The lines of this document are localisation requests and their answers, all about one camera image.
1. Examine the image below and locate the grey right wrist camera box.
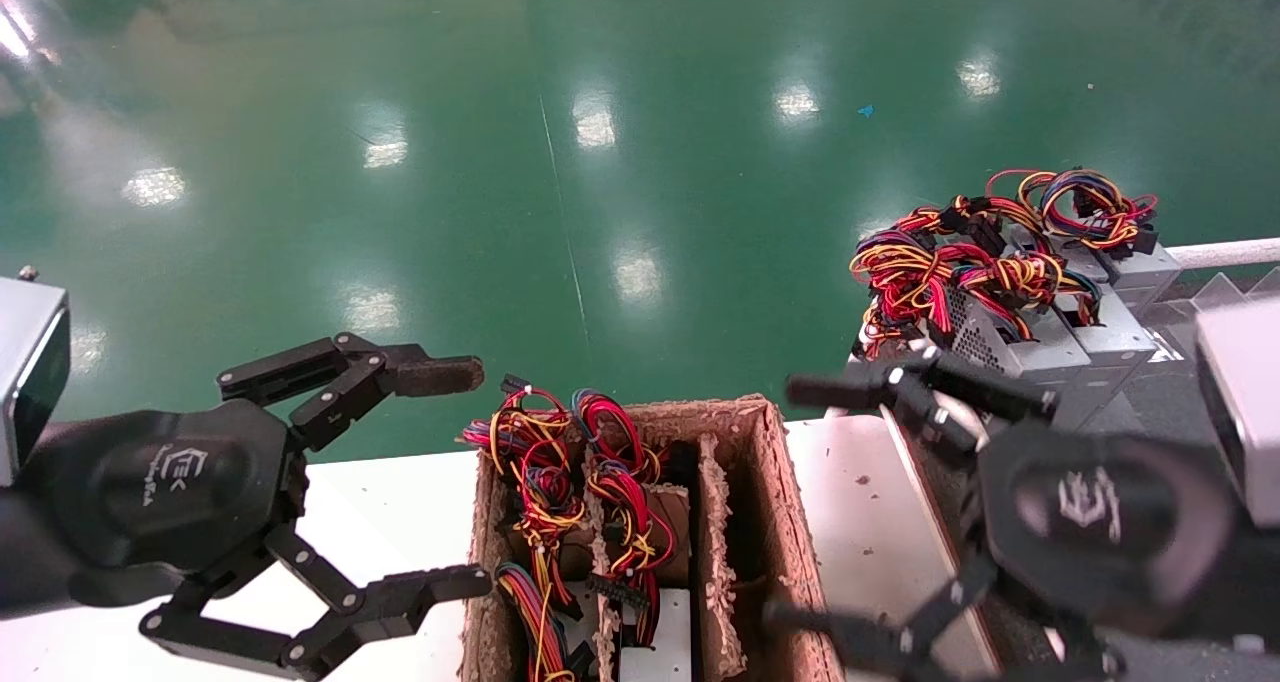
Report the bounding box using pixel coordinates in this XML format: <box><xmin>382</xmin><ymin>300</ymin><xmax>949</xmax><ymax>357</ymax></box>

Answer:
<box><xmin>1195</xmin><ymin>297</ymin><xmax>1280</xmax><ymax>529</ymax></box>

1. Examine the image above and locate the grey power supply with wires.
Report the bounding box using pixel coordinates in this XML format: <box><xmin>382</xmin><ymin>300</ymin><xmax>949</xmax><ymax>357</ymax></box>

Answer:
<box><xmin>985</xmin><ymin>167</ymin><xmax>1184</xmax><ymax>298</ymax></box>
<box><xmin>900</xmin><ymin>194</ymin><xmax>1056</xmax><ymax>263</ymax></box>
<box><xmin>958</xmin><ymin>250</ymin><xmax>1163</xmax><ymax>433</ymax></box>
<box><xmin>497</xmin><ymin>562</ymin><xmax>693</xmax><ymax>682</ymax></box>

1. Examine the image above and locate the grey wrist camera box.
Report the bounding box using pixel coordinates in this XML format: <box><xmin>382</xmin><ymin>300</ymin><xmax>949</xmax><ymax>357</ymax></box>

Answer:
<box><xmin>0</xmin><ymin>267</ymin><xmax>72</xmax><ymax>488</ymax></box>
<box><xmin>1195</xmin><ymin>297</ymin><xmax>1280</xmax><ymax>529</ymax></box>

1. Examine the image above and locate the brown cardboard box with dividers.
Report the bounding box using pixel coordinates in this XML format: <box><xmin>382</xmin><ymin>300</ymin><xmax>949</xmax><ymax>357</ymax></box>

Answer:
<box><xmin>460</xmin><ymin>394</ymin><xmax>843</xmax><ymax>682</ymax></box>

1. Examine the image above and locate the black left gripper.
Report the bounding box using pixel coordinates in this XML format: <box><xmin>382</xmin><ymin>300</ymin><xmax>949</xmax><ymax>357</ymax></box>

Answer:
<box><xmin>18</xmin><ymin>334</ymin><xmax>494</xmax><ymax>681</ymax></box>

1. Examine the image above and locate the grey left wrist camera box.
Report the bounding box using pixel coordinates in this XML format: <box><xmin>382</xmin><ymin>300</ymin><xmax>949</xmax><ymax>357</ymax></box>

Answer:
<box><xmin>0</xmin><ymin>267</ymin><xmax>72</xmax><ymax>488</ymax></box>

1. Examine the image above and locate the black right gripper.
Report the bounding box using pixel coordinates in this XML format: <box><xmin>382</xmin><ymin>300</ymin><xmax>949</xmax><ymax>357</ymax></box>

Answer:
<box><xmin>765</xmin><ymin>347</ymin><xmax>1241</xmax><ymax>682</ymax></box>

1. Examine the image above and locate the black conveyor belt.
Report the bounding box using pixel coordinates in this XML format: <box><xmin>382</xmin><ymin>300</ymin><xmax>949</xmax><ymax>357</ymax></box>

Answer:
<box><xmin>900</xmin><ymin>297</ymin><xmax>1280</xmax><ymax>682</ymax></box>

